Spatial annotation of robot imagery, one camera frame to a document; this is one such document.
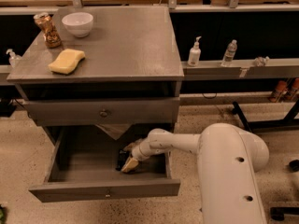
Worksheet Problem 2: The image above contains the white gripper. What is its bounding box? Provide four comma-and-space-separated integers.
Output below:
121, 138, 155, 173

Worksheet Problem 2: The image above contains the dark rxbar blueberry bar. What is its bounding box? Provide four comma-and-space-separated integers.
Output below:
116, 149, 130, 171

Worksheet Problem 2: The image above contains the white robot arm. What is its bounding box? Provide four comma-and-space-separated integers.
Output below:
121, 123, 269, 224

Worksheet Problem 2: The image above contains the beige cloth under drawer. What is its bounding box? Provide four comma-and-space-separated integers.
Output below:
96, 124, 131, 140

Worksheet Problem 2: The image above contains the open grey middle drawer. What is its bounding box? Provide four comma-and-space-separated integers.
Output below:
29, 124, 180, 203

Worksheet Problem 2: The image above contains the closed grey top drawer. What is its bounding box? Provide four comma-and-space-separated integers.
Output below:
23, 97, 179, 126

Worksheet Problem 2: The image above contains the grey wooden drawer cabinet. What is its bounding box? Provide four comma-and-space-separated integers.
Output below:
7, 5, 185, 141

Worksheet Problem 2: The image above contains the yellow sponge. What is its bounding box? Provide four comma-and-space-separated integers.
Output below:
48, 49, 85, 75

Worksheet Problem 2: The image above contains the white pump lotion bottle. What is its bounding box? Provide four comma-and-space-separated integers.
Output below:
187, 36, 201, 67

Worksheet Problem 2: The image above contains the white ceramic bowl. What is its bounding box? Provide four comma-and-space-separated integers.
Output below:
62, 12, 93, 37

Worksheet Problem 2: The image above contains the clear plastic water bottle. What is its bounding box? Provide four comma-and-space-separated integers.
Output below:
221, 39, 237, 67

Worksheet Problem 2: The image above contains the black chair base caster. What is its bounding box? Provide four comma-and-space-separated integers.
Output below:
270, 207, 299, 221

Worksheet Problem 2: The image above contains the orange spray bottle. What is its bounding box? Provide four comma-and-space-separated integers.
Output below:
284, 77, 299, 101
269, 80, 287, 103

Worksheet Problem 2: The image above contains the crumpled clear plastic wrapper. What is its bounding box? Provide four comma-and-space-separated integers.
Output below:
253, 56, 270, 67

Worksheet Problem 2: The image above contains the black rolling stand leg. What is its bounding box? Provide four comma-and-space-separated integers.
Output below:
232, 100, 299, 133

